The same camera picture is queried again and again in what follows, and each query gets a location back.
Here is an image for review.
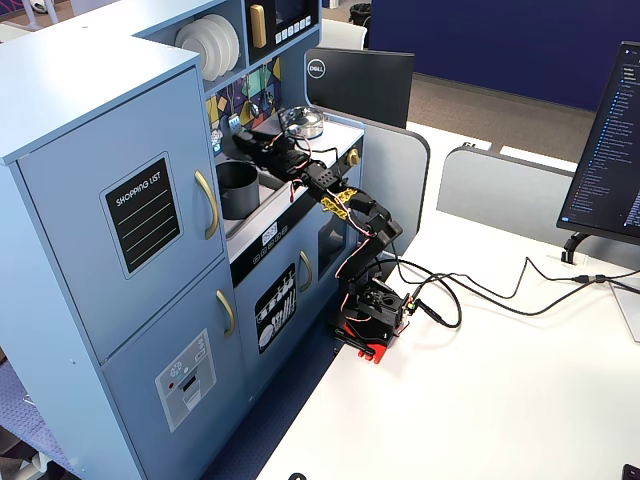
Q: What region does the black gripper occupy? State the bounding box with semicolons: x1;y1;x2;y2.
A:
231;128;314;182

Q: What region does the red and black arm base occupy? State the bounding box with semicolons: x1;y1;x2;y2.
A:
326;279;412;366

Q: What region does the hanging silver toy spatula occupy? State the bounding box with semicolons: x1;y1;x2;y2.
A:
226;84;242;135

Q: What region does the hanging silver toy ladle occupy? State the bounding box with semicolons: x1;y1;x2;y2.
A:
248;69;262;120

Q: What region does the gray toy sink basin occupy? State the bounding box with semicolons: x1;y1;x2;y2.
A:
218;171;294;240

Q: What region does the gray toy pot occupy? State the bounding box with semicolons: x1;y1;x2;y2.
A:
215;160;262;222

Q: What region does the white toy plate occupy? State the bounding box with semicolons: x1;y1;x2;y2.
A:
174;23;217;81
202;13;242;71
193;17;232;77

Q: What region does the black Dell monitor back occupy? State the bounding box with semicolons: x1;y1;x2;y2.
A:
304;47;416;131

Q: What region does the white chair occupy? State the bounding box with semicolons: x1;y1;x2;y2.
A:
319;18;369;52

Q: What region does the black shopping list board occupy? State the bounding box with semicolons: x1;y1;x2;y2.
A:
99;151;184;281

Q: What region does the gray rounded desk divider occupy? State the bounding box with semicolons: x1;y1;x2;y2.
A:
319;105;432;254

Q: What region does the black trash bin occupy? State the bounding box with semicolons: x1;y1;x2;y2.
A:
349;3;373;29

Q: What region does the blue toy play kitchen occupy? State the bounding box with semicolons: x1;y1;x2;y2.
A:
0;0;367;480

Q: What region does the gray wide desk divider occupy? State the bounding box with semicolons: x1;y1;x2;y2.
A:
435;145;640;257

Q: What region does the navy blue partition panel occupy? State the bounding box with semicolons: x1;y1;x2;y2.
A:
368;0;640;112

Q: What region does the black monitor showing code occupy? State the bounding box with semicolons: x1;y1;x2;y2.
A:
555;40;640;247

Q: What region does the blue floor mat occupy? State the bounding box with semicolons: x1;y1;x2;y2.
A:
0;358;87;477

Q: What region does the small wrist camera board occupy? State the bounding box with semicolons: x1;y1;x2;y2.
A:
278;107;302;133

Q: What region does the gold upper fridge handle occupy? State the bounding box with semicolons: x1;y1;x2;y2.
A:
193;169;221;241

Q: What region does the gold fridge handle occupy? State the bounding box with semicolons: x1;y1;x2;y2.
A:
215;289;237;338
193;169;221;241

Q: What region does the gold microwave door handle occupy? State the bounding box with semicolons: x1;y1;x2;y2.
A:
249;3;268;49

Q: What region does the gold dishwasher door handle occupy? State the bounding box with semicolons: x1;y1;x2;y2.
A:
298;249;314;293

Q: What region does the gold lower fridge handle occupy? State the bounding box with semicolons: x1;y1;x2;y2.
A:
215;289;237;338

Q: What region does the thin black cable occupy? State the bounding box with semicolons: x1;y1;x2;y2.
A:
384;252;640;301

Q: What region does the black cable with adapter plug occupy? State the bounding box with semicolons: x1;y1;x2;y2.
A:
407;272;640;331

